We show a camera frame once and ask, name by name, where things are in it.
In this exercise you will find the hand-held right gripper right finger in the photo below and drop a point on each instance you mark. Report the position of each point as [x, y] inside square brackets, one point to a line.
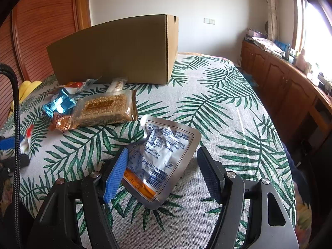
[210, 179]

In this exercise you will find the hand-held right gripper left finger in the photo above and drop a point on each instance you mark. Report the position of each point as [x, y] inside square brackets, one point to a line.
[115, 176]

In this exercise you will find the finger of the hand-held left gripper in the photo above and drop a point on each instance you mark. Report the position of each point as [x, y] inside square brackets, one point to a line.
[6, 144]
[22, 160]

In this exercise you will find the small white and red packet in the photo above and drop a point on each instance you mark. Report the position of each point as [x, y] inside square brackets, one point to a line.
[27, 145]

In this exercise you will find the silver foil snack pouch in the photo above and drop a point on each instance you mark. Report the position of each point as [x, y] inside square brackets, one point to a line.
[166, 145]

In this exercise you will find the clear cream biscuit packet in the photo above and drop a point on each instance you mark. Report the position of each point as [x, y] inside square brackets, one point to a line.
[116, 86]

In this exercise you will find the orange and white snack packet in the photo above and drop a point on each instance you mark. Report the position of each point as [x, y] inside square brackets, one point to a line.
[75, 84]

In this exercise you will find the brown cardboard box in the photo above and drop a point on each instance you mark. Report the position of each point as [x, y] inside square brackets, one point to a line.
[111, 54]

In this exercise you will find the copper foil snack packet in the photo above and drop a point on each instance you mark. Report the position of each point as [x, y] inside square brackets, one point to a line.
[61, 123]

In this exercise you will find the yellow bananas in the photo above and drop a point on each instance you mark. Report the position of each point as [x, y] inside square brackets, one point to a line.
[26, 88]

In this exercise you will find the leaf print bed cover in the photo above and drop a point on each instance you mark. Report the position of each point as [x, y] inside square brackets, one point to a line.
[207, 114]

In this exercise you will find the blue foil snack packet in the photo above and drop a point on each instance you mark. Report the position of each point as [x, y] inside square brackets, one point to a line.
[58, 102]

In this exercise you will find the clear sesame bar packet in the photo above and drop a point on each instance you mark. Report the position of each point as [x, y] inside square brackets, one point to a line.
[103, 109]

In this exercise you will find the floral bed sheet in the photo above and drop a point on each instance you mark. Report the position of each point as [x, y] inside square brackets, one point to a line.
[302, 212]

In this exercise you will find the wooden cabinet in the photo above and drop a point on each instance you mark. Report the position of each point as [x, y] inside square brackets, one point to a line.
[280, 83]

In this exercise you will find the wooden slatted headboard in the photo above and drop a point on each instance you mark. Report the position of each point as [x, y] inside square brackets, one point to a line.
[44, 18]

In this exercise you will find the stack of books and papers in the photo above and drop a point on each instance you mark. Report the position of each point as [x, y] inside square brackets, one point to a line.
[264, 44]

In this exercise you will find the pale plastic bottle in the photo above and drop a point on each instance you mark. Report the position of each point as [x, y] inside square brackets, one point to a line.
[302, 59]

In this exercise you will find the beige curtain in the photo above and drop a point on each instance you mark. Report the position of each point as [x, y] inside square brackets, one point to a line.
[272, 13]

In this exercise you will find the white wall switch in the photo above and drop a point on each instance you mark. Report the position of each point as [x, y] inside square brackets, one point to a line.
[209, 21]

